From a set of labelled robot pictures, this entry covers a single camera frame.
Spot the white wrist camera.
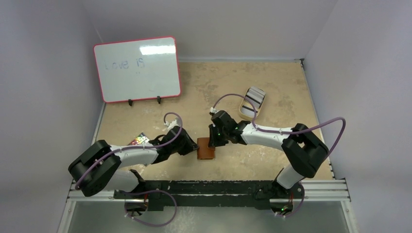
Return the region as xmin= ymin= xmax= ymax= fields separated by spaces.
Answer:
xmin=209 ymin=107 xmax=218 ymax=116
xmin=164 ymin=118 xmax=181 ymax=130

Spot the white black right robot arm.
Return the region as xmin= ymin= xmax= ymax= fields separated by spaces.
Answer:
xmin=208 ymin=110 xmax=329 ymax=198

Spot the brown leather card holder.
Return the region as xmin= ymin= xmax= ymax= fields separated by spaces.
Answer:
xmin=197 ymin=137 xmax=215 ymax=160

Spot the pack of coloured markers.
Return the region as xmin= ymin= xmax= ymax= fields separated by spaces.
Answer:
xmin=128 ymin=132 xmax=150 ymax=146

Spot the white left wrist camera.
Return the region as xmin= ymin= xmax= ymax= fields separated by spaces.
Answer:
xmin=164 ymin=118 xmax=181 ymax=130

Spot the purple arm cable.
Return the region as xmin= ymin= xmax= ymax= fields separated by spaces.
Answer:
xmin=74 ymin=112 xmax=178 ymax=228
xmin=210 ymin=94 xmax=347 ymax=219

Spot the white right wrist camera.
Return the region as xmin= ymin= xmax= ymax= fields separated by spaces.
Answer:
xmin=209 ymin=107 xmax=218 ymax=116

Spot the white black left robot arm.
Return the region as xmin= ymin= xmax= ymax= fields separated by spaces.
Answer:
xmin=68 ymin=126 xmax=199 ymax=197

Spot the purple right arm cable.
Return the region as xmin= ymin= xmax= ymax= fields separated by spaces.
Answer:
xmin=210 ymin=94 xmax=347 ymax=219

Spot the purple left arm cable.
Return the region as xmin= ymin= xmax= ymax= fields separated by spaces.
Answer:
xmin=74 ymin=112 xmax=178 ymax=228

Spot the beige oval card tray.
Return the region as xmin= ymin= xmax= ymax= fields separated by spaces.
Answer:
xmin=239 ymin=86 xmax=267 ymax=121

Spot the aluminium rail frame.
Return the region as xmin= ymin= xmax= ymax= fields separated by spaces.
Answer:
xmin=69 ymin=180 xmax=350 ymax=215

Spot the pink framed whiteboard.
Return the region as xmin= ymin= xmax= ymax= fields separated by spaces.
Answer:
xmin=93 ymin=36 xmax=182 ymax=103

